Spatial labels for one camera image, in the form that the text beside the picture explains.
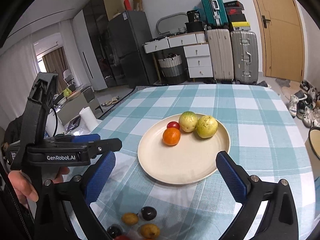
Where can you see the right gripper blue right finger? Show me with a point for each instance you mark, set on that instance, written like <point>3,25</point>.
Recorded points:
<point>235,177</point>

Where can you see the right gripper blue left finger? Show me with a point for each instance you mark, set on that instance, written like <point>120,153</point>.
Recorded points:
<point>97,175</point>

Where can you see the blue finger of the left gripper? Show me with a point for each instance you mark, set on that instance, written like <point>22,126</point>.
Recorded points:
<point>103,146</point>
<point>86,138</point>

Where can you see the brown longan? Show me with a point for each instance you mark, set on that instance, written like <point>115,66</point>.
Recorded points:
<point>130,218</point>
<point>150,231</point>

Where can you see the dark purple plum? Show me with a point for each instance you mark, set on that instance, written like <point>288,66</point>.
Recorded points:
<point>114,231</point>
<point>148,213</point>

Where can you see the person's left hand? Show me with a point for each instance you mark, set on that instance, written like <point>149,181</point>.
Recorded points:
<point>23,188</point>

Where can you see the white paper towel roll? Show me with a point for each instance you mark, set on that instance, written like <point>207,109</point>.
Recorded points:
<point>89,118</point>

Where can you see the cream round plate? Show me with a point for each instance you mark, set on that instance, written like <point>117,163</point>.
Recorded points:
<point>191,160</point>

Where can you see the yellow-green guava right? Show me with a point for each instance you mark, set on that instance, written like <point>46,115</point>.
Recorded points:
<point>206,126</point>

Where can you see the yellow-green guava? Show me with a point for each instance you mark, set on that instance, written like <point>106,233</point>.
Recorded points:
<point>206,126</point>
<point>188,121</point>

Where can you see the orange tangerine on plate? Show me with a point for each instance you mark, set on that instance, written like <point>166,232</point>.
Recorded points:
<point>171,136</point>

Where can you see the red cherry tomato on plate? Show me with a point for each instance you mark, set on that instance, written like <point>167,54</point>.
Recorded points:
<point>173,124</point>

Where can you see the yellow-green guava left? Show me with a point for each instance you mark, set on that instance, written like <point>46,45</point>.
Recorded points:
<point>188,121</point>

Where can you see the round stool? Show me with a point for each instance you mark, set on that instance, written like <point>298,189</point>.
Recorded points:
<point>312,142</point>

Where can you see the striped laundry basket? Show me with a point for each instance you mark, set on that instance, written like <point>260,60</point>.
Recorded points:
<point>173,69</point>

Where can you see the black refrigerator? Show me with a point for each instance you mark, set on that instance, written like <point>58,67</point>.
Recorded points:
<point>129,32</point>

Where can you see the white drawer desk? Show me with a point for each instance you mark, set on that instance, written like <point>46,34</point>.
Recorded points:
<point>196,52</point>

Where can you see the silver suitcase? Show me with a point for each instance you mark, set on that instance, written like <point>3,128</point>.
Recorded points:
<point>245,57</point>

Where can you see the oval mirror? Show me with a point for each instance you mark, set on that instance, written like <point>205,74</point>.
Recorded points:
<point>172,24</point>

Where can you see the beige suitcase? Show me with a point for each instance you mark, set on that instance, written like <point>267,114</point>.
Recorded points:
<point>220,48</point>

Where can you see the wooden door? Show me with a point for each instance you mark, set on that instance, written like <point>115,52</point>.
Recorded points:
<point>282,40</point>

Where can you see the black shoe boxes stack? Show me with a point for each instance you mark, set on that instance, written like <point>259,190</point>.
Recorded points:
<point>235,15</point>

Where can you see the teal suitcase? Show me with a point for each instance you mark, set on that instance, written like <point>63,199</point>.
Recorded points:
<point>215,12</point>

